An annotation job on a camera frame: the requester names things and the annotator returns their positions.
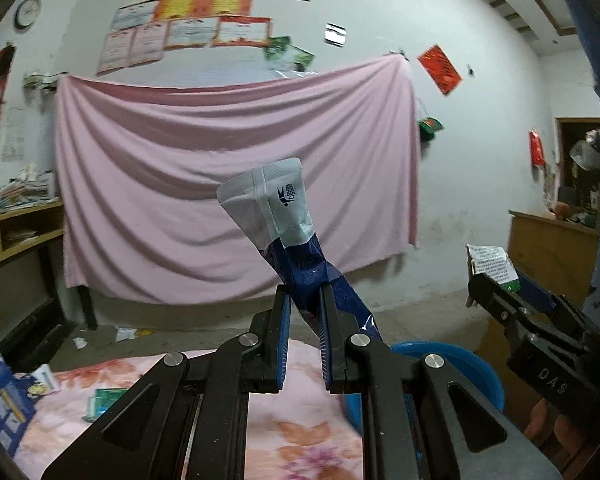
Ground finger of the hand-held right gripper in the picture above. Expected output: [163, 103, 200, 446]
[466, 272, 548, 341]
[519, 271, 593, 341]

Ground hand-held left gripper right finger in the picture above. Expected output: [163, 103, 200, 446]
[320, 284, 510, 480]

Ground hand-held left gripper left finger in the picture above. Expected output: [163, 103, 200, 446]
[40, 285, 293, 480]

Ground white printed packet green edge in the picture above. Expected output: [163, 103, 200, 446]
[466, 244, 522, 295]

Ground blue plastic basin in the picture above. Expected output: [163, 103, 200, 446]
[342, 341, 505, 433]

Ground blue and white snack wrapper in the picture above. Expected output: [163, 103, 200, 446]
[216, 156, 381, 346]

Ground person's right hand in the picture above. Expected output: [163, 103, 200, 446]
[524, 400, 588, 466]

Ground wooden cabinet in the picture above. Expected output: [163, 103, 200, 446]
[507, 210, 600, 311]

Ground pink floral blanket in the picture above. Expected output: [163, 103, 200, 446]
[12, 337, 366, 480]

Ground red hanging ornament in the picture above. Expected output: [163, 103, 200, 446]
[529, 130, 547, 167]

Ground white plastic bag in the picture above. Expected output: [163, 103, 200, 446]
[570, 130, 600, 171]

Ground white paper scraps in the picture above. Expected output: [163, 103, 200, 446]
[72, 326, 153, 350]

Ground green flat packet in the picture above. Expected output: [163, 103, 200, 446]
[82, 387, 128, 423]

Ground green and red hanging bag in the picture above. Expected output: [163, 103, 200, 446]
[418, 116, 443, 142]

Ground black table leg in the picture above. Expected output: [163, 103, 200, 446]
[77, 287, 98, 331]

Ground pink hanging sheet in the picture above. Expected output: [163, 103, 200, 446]
[54, 52, 423, 306]

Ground white and yellow small packet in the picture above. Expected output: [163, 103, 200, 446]
[30, 364, 63, 396]

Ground red paper square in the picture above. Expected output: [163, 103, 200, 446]
[417, 44, 462, 97]

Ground dark low cabinet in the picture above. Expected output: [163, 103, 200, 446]
[0, 245, 73, 373]

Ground blue printed box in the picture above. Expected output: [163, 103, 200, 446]
[0, 345, 38, 453]

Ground green paper decorations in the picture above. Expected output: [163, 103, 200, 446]
[264, 36, 315, 72]

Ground wooden shelf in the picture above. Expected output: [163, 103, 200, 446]
[0, 200, 66, 272]

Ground stack of books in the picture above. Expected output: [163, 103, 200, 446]
[0, 164, 58, 210]

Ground wooden wall niche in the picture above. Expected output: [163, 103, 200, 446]
[554, 117, 600, 211]

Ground group of wall certificates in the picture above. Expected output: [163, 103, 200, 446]
[96, 0, 312, 77]

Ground small wall shelf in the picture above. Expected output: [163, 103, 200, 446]
[22, 71, 63, 92]

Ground round wall clock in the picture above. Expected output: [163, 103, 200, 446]
[13, 0, 42, 30]

